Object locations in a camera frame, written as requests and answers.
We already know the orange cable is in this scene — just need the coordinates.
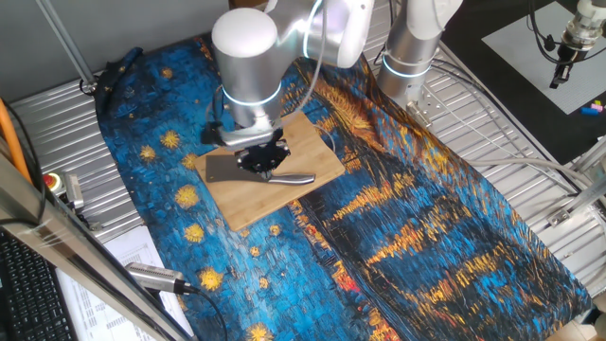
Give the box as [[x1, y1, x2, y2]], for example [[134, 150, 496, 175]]
[[0, 96, 33, 187]]

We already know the thick grey cable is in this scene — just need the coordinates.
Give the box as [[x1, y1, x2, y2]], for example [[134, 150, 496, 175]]
[[465, 156, 589, 191]]

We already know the background robot tool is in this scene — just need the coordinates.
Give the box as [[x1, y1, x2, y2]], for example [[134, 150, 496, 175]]
[[548, 0, 606, 91]]

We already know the black background tool cable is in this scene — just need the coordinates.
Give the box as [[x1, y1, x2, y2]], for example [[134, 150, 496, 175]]
[[526, 0, 606, 66]]

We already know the black keyboard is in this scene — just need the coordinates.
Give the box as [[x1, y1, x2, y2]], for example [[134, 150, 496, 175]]
[[0, 226, 80, 341]]

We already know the emergency stop button box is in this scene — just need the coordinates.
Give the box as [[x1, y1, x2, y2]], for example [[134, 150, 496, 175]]
[[42, 170, 86, 211]]

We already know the steel cleaver knife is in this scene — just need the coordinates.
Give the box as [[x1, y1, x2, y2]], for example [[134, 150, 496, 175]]
[[204, 153, 317, 188]]

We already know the starry night painting tablecloth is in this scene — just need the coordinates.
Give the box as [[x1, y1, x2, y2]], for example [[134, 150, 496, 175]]
[[93, 0, 594, 341]]

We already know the black camera cable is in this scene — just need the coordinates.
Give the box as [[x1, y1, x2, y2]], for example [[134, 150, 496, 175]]
[[181, 281, 230, 341]]

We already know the brown cardboard box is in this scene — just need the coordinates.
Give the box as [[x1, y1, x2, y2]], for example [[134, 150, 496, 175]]
[[228, 0, 269, 11]]

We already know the grey metal rod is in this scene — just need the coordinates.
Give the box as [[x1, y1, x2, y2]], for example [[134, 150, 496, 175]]
[[34, 0, 98, 96]]

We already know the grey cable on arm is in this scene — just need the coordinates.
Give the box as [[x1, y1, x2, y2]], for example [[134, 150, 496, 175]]
[[278, 0, 332, 130]]

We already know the shiny steel frame bar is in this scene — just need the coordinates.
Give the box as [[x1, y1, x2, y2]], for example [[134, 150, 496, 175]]
[[0, 153, 198, 341]]

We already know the grey baseplate mat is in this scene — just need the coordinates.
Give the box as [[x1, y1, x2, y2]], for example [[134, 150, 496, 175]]
[[481, 0, 606, 117]]

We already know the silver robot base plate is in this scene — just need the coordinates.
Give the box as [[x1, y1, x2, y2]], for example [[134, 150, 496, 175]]
[[405, 83, 456, 131]]

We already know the bamboo cutting board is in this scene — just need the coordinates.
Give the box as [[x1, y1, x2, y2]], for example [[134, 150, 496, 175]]
[[194, 109, 348, 233]]

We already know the aluminium profile frame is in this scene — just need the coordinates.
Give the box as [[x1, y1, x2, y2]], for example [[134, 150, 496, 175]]
[[547, 136, 606, 229]]

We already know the printed paper sheet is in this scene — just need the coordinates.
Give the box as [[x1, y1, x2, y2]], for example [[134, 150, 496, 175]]
[[54, 224, 196, 341]]

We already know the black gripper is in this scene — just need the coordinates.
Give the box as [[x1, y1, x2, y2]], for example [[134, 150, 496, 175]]
[[236, 138, 292, 181]]

